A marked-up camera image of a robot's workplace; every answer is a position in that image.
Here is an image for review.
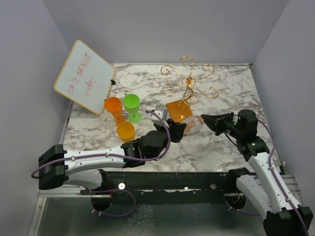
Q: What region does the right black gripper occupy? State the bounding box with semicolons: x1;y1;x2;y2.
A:
201;111;244;139

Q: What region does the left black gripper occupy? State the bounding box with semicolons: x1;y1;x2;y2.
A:
154;119;186;149

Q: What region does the clear patterned stemmed glass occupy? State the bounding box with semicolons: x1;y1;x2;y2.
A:
182;115;204;136

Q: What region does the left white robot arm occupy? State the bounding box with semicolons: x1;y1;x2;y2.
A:
35;119;187;194

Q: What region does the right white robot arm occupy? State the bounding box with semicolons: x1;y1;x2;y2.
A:
201;110;313;236

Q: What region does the yellow plastic goblet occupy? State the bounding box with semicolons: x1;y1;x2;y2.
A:
116;121;135;143

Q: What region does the green plastic goblet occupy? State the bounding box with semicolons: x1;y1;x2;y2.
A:
123;94;142;123

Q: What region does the orange plastic goblet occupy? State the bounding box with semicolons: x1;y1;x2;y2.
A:
104;97;126;126

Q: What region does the clear glass near whiteboard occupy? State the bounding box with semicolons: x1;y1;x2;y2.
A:
99;112;117;140

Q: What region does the white framed whiteboard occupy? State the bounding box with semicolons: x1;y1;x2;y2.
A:
54;40;115;115

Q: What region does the gold wire wine glass rack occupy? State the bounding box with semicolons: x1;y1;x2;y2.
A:
160;56;219;110

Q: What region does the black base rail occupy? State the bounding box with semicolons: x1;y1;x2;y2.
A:
81;171;246;209

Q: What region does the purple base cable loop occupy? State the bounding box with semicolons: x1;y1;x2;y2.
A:
90;186;137;217

